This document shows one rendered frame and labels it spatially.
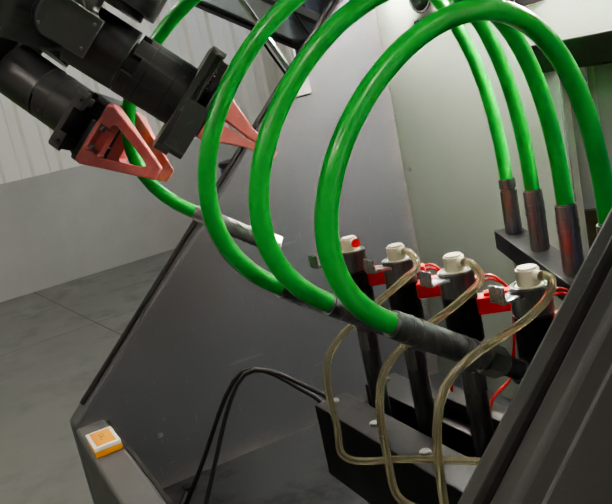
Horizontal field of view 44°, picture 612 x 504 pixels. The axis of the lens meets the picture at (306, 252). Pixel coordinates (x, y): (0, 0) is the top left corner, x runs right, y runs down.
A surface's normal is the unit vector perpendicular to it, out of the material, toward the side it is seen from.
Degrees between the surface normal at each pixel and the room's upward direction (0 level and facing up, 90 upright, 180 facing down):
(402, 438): 0
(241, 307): 90
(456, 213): 90
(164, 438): 90
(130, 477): 0
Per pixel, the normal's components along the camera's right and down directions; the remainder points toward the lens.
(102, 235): 0.54, 0.07
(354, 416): -0.20, -0.96
